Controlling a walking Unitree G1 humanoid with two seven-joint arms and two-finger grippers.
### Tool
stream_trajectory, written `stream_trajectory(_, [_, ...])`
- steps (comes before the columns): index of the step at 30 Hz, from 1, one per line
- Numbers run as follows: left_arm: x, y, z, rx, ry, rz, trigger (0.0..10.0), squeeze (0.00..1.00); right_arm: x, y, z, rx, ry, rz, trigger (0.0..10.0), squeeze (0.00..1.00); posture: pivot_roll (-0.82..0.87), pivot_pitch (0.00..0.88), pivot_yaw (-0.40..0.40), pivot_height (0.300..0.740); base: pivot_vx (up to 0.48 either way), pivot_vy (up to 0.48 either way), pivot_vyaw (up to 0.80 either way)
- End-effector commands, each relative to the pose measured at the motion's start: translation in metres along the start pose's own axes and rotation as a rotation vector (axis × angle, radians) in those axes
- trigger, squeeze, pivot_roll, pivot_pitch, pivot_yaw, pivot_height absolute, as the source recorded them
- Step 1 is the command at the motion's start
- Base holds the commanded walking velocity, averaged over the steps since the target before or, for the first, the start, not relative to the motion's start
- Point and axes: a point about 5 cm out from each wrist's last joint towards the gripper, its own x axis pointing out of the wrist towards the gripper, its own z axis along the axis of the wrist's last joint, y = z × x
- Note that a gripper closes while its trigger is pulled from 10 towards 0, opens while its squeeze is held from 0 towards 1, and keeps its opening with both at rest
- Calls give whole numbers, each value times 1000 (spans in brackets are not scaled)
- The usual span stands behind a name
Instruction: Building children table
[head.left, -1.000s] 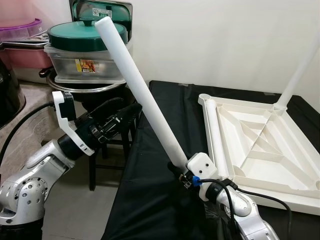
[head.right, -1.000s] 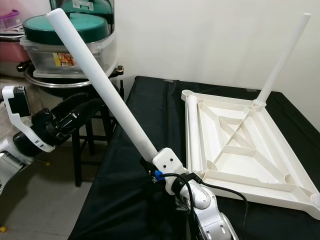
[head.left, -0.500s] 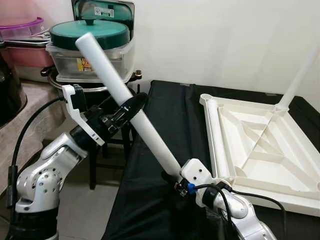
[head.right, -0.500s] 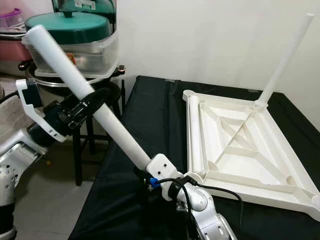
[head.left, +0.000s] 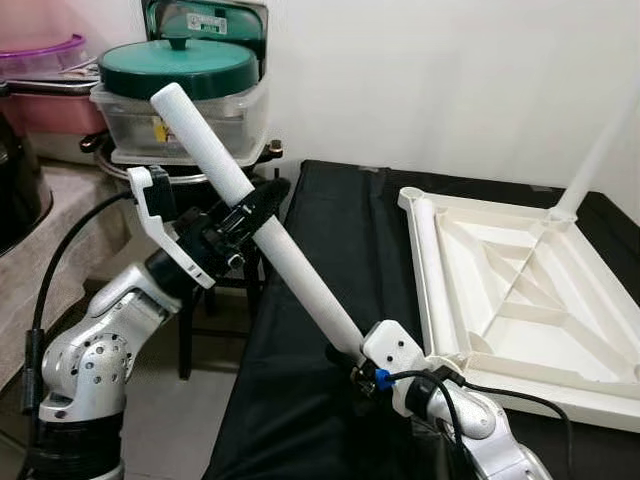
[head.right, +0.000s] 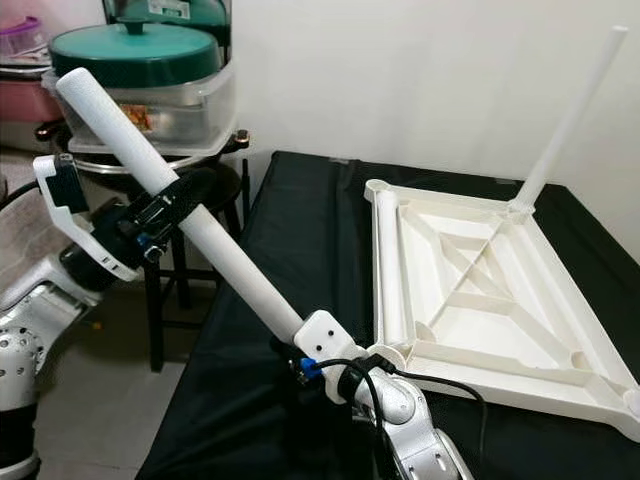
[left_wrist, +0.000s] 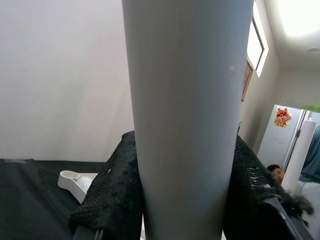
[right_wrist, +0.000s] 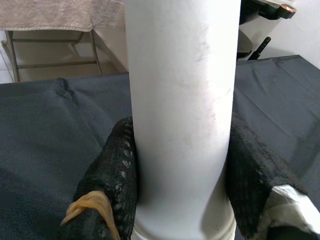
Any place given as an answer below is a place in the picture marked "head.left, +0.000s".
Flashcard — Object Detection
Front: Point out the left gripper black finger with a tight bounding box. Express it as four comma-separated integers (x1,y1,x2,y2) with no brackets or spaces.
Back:
245,177,293,229

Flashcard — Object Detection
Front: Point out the white plastic children table top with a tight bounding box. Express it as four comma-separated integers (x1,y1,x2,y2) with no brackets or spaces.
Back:
397,185,640,433

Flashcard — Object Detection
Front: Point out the black tablecloth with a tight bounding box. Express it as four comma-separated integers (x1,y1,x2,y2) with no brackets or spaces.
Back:
200,158,640,480

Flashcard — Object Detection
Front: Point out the clear plastic storage box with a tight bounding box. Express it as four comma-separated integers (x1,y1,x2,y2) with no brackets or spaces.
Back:
90,82,271,166

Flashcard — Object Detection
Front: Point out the beige cloth covered stand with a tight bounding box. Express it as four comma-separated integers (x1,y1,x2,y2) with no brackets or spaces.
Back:
0,160,136,391

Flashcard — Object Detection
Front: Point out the green pot lid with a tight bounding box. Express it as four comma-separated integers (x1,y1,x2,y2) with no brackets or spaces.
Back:
98,37,261,101

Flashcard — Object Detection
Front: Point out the grey printed box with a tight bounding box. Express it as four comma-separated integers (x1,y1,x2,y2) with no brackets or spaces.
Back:
140,0,269,61

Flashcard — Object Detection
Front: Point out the black plastic bag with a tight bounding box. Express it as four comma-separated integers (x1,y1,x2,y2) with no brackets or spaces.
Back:
0,110,53,256

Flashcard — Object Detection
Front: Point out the pink plastic basin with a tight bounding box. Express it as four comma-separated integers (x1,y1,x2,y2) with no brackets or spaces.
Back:
0,90,109,138

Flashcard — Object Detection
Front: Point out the purple lidded clear container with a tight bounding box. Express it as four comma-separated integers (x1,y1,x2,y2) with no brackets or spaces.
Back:
0,33,93,83

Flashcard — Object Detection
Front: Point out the pink box red lid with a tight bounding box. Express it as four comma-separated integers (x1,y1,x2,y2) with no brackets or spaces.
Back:
0,0,76,41

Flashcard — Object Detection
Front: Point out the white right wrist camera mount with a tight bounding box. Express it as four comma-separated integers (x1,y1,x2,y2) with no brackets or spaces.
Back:
362,320,433,416

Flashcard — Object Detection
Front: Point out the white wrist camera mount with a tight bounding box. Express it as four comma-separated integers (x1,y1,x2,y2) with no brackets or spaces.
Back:
362,320,433,416
127,165,218,291

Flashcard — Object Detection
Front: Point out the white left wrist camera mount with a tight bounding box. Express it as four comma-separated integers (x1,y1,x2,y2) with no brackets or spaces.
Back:
127,165,218,291

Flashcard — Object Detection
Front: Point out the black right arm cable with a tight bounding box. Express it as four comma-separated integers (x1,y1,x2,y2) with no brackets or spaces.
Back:
378,368,576,480

